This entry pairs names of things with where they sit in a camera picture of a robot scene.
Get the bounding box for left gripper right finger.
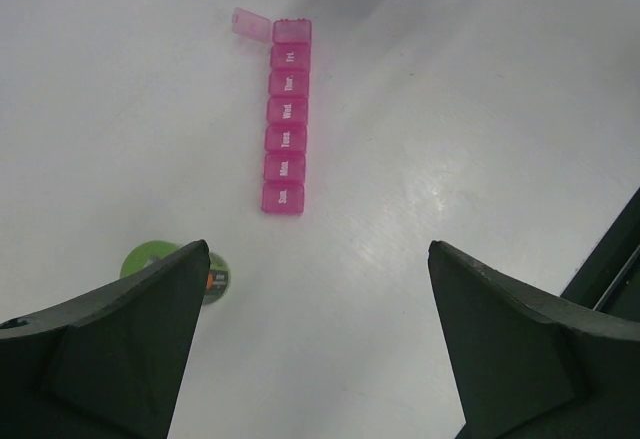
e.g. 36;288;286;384
428;241;639;438

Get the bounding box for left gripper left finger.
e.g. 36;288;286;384
1;240;210;438

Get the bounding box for pink weekly pill organizer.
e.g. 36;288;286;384
232;8;312;216

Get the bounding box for green lidded pill bottle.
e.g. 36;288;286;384
120;240;231;305

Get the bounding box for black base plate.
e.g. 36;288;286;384
561;191;640;322

